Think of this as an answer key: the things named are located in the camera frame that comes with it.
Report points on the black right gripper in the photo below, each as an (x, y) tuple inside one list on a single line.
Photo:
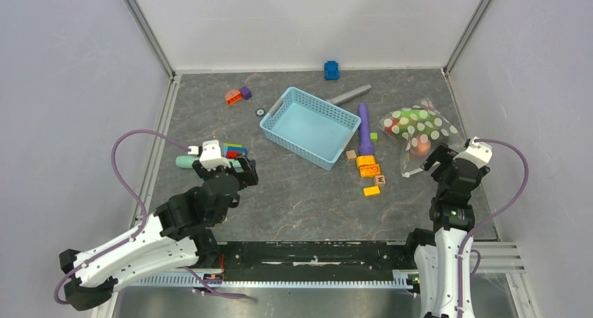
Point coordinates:
[(443, 154)]

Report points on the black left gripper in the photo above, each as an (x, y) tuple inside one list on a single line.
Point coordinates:
[(249, 176)]

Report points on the pink toy peach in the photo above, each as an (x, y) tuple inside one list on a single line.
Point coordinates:
[(420, 148)]

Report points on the clear polka dot zip bag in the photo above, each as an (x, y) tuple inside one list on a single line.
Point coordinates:
[(410, 165)]

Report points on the green orange toy mango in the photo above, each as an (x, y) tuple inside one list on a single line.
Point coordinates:
[(411, 122)]

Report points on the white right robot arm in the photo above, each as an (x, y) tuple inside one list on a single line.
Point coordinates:
[(442, 253)]

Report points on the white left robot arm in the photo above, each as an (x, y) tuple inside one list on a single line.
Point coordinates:
[(177, 234)]

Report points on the multicolour brick stack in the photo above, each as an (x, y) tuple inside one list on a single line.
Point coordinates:
[(232, 150)]

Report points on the mint green toy microphone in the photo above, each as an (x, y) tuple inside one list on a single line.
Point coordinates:
[(186, 161)]

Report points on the wooden letter cube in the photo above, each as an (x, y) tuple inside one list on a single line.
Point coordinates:
[(379, 180)]

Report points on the orange brick stack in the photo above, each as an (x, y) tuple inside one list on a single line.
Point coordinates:
[(368, 166)]

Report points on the purple toy microphone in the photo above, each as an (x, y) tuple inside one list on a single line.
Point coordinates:
[(366, 146)]

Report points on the orange toy brick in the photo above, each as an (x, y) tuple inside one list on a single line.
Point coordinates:
[(232, 96)]

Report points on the yellow flat brick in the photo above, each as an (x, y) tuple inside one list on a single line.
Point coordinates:
[(371, 191)]

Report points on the purple toy brick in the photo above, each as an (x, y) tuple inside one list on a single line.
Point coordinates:
[(246, 92)]

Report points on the wooden cube upper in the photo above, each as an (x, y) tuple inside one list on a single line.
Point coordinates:
[(351, 156)]

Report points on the light blue plastic basket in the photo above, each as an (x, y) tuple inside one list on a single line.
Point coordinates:
[(310, 127)]

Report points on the blue toy brick car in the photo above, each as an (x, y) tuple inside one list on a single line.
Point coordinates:
[(331, 70)]

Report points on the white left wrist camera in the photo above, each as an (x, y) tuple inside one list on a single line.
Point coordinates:
[(210, 155)]

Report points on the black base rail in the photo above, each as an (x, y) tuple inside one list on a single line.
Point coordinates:
[(310, 261)]

